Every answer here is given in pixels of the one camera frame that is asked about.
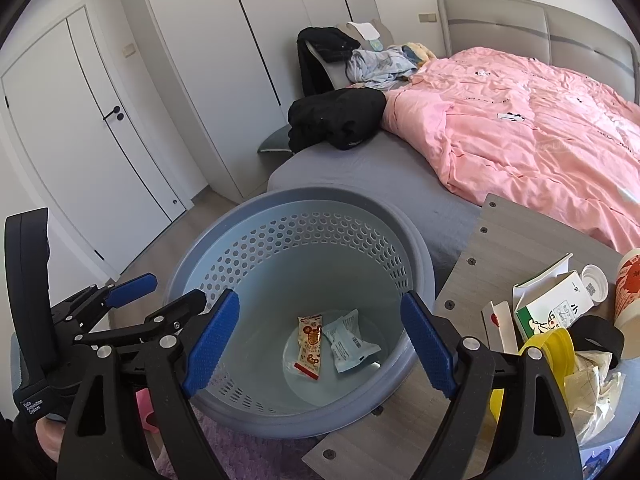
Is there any black garment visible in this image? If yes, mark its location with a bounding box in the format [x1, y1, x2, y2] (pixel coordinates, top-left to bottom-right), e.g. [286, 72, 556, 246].
[296, 26, 362, 98]

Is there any pink plastic stool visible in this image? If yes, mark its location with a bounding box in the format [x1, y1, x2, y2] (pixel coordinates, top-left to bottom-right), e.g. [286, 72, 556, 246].
[136, 389, 162, 433]

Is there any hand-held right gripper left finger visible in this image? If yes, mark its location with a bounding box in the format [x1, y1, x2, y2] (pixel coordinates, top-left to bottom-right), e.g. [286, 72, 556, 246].
[56, 289, 241, 480]

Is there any white wardrobe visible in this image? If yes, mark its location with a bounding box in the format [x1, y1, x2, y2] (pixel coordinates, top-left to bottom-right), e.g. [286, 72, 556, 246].
[120, 0, 386, 201]

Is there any person's left hand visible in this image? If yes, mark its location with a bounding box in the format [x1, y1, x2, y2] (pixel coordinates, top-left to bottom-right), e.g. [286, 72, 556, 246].
[35, 416, 66, 463]

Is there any playing card with red hearts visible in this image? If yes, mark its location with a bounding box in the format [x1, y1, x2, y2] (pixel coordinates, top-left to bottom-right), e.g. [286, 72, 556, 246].
[481, 301, 521, 356]

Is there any grey padded headboard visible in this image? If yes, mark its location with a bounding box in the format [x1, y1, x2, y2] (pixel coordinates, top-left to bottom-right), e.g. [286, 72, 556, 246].
[436, 0, 640, 106]

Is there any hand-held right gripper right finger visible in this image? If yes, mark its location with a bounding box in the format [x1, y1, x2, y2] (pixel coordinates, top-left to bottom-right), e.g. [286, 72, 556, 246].
[400, 291, 583, 480]

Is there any grey bed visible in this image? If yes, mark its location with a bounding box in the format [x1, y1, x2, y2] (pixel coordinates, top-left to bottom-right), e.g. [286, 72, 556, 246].
[266, 0, 640, 286]

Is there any purple rug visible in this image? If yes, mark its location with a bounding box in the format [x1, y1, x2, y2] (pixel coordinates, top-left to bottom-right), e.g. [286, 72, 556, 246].
[150, 405, 326, 480]

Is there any grey chair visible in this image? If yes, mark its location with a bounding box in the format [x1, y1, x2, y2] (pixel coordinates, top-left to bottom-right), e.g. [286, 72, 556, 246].
[300, 20, 396, 96]

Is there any pile of black clothes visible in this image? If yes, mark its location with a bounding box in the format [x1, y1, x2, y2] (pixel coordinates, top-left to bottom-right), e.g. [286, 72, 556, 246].
[287, 87, 388, 153]

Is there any grey wooden side table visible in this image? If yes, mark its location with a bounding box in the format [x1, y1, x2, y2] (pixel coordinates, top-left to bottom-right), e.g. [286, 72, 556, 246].
[301, 193, 631, 480]

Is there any black tape roll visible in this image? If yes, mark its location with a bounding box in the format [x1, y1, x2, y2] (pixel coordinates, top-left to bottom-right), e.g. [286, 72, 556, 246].
[567, 315, 626, 363]

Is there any orange snack wrapper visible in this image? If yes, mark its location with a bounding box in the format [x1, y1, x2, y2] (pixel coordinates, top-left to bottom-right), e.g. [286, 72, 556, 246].
[294, 314, 325, 382]

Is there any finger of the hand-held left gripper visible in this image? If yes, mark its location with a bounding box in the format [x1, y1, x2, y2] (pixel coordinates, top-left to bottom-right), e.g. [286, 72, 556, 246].
[55, 273, 159, 333]
[72, 289, 208, 356]

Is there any yellow cloth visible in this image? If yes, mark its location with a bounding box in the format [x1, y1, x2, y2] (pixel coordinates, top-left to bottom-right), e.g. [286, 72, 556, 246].
[405, 41, 437, 66]

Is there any pink duvet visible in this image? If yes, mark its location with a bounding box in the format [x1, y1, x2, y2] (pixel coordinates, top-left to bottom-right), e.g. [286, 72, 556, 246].
[381, 46, 640, 256]

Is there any blue printed object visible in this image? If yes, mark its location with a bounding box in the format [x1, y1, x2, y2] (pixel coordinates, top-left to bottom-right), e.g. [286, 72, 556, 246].
[580, 447, 623, 480]

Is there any blue perforated plastic basket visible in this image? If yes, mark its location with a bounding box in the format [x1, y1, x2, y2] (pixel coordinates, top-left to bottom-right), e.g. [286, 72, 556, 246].
[162, 186, 437, 441]

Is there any pile of light blue clothes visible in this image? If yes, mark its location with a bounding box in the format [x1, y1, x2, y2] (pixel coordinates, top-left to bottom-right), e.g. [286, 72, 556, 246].
[345, 44, 418, 86]

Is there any white door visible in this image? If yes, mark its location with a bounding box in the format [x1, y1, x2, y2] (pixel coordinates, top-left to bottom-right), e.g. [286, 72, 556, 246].
[0, 5, 188, 281]

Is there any white plastic cap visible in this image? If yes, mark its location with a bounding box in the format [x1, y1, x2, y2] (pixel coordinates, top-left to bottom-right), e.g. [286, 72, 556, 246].
[580, 264, 610, 303]

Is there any white plastic packet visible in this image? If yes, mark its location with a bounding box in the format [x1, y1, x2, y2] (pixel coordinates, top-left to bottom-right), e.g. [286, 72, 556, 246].
[322, 308, 382, 373]

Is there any green and white milk carton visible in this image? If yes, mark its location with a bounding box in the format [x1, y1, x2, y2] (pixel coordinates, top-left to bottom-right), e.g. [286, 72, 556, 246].
[512, 252, 598, 346]

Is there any yellow plastic container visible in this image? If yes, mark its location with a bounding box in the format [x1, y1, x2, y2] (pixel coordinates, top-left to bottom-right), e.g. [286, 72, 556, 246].
[489, 328, 577, 423]

